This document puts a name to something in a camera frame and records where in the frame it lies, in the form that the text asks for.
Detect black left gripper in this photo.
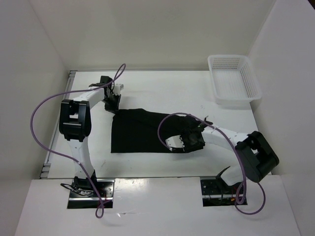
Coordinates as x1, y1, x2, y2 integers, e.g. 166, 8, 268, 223
101, 93, 120, 115

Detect black shorts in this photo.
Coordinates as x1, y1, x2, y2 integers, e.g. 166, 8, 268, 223
111, 108, 198, 153

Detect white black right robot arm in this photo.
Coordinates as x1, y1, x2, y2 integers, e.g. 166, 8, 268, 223
167, 121, 280, 193

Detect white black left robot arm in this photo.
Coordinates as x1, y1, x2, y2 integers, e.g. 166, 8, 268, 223
59, 76, 124, 197

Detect white plastic mesh basket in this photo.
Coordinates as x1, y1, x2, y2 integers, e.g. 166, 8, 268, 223
207, 55, 262, 104

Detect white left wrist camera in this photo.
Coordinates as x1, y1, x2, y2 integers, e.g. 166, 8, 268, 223
113, 84, 124, 95

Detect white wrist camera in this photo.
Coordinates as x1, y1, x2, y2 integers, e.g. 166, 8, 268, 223
113, 84, 124, 95
165, 135, 185, 151

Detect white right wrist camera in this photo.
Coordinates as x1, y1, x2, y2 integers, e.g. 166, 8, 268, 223
165, 135, 185, 151

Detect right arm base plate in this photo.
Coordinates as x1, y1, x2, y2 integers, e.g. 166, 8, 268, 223
200, 177, 240, 207

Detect aluminium table edge rail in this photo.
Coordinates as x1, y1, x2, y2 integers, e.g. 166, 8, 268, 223
39, 70, 77, 179

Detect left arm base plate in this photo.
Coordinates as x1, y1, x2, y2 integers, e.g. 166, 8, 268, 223
63, 179, 115, 209

